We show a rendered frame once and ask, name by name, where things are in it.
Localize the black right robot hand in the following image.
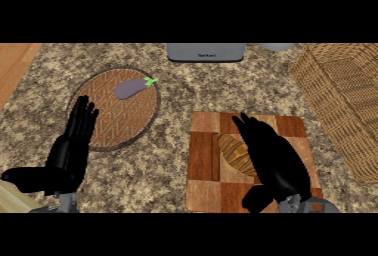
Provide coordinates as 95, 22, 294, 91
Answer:
231, 112, 313, 214

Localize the round brown woven placemat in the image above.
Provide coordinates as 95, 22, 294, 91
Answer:
68, 68, 163, 152

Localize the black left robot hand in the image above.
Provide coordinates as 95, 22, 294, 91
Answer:
0, 95, 101, 197

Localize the grey appliance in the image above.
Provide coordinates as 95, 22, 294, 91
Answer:
166, 43, 247, 63

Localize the purple eggplant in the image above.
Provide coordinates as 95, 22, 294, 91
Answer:
114, 76, 160, 101

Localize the pale grey round object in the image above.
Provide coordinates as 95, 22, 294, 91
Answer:
257, 43, 296, 52

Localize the brown croissant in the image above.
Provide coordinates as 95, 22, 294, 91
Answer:
217, 133, 260, 178

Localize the wicker basket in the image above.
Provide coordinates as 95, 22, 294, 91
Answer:
287, 43, 378, 186

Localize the wooden checkered cutting board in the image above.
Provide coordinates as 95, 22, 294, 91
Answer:
185, 111, 325, 214

